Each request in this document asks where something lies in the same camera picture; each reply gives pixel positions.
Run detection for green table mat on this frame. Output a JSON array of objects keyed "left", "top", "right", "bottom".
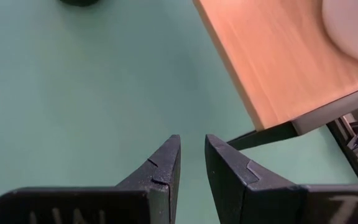
[{"left": 0, "top": 0, "right": 358, "bottom": 224}]

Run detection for white mug olive green inside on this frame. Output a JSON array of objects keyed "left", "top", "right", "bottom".
[{"left": 321, "top": 0, "right": 358, "bottom": 66}]

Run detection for wooden shelf riser black legs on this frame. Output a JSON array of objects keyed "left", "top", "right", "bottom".
[{"left": 193, "top": 0, "right": 358, "bottom": 152}]

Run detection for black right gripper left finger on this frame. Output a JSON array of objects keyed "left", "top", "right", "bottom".
[{"left": 0, "top": 134, "right": 181, "bottom": 224}]

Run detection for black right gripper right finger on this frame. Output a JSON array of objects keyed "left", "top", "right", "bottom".
[{"left": 204, "top": 134, "right": 358, "bottom": 224}]

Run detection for dark blue mug teal inside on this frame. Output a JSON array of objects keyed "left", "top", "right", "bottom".
[{"left": 59, "top": 0, "right": 101, "bottom": 7}]

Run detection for black metal table frame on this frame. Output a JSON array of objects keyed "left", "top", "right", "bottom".
[{"left": 326, "top": 108, "right": 358, "bottom": 185}]

